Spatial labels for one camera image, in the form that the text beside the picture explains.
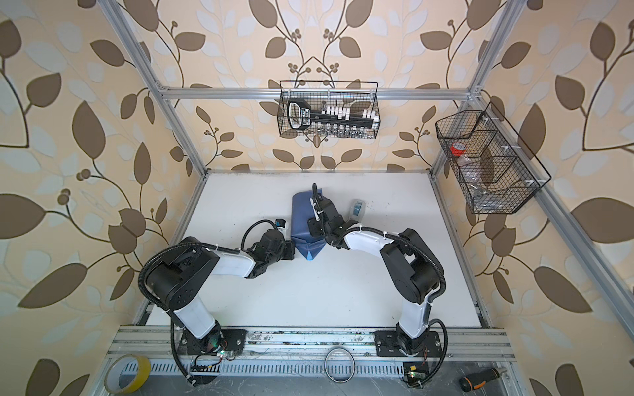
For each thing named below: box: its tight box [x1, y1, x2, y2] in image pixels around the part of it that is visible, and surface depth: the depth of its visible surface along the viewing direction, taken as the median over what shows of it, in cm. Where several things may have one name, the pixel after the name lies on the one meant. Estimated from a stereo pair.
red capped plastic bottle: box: [449, 141, 467, 157], surface depth 84 cm
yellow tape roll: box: [104, 353, 152, 395], surface depth 69 cm
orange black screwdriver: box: [458, 366, 507, 393], surface depth 68 cm
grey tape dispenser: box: [350, 198, 366, 222], surface depth 104 cm
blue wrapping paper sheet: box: [290, 190, 327, 261], surface depth 97 cm
